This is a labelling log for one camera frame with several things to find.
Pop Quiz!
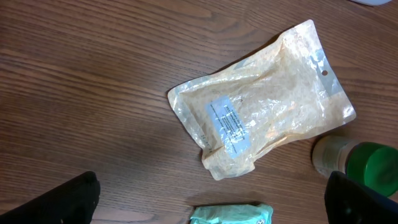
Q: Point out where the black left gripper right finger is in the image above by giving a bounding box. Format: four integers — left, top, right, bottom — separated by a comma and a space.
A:
325, 171, 397, 224

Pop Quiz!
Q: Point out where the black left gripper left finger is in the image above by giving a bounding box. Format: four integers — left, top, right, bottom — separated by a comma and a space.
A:
1, 171, 101, 224

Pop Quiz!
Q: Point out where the green lid jar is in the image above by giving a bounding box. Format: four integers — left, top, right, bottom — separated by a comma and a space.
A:
312, 136, 397, 197

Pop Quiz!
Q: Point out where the light blue wipes pack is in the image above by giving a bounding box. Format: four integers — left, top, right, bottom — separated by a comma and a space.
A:
190, 204, 274, 224

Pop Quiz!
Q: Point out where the beige pouch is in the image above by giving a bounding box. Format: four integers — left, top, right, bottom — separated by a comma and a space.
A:
167, 20, 356, 180

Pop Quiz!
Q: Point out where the white barcode scanner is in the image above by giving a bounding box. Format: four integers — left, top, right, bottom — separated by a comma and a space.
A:
351, 0, 392, 6

